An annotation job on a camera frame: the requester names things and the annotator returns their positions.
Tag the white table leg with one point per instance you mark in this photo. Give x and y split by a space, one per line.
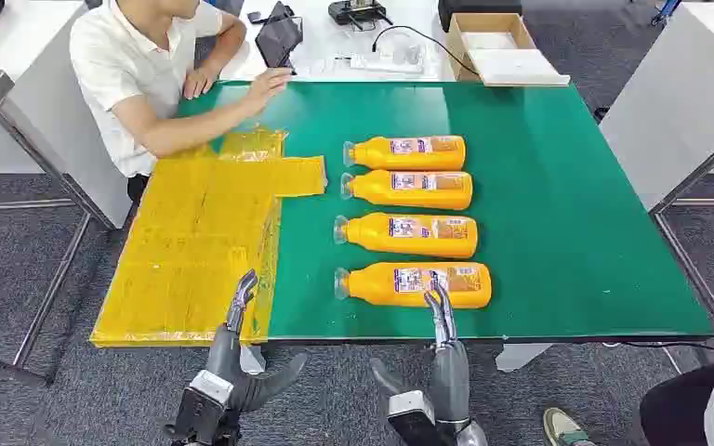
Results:
520 356
252 360

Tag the blue object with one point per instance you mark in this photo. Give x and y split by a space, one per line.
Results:
666 11

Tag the orange drink bottle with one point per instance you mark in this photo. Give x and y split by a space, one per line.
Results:
406 237
409 191
406 154
381 286

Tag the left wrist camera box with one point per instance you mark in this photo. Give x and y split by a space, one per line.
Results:
211 386

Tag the person's left hand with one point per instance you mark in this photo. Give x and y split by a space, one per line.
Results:
200 81

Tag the person in dark trousers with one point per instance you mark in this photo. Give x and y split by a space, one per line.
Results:
689 406

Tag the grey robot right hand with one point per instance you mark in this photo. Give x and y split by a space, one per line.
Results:
449 381

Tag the white table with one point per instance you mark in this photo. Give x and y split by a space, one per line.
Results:
30 55
683 104

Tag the white foam board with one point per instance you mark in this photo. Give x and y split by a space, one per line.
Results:
514 66

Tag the person's right hand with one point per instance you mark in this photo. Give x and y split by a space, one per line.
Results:
266 87

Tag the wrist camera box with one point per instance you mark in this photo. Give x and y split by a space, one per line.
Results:
411 407
211 386

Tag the seated person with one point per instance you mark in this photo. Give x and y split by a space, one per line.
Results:
123 68

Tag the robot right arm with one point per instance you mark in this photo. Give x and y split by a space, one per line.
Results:
471 436

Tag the white power strip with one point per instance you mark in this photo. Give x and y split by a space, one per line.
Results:
381 63

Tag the person's shoe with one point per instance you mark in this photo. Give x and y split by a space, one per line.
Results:
563 430

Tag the yellow sheet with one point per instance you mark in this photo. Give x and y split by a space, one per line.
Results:
197 246

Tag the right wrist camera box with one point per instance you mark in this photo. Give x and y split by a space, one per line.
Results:
411 407

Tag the cardboard box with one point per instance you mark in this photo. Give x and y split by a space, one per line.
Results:
458 43

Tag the green table mat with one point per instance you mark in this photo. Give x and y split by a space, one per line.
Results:
548 215

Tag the black controller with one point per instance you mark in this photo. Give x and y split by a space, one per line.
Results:
357 12

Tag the black phone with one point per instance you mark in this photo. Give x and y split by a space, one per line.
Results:
254 17

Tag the black tablet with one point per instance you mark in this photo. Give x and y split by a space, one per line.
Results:
278 38

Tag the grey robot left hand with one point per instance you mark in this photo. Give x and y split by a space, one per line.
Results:
229 360

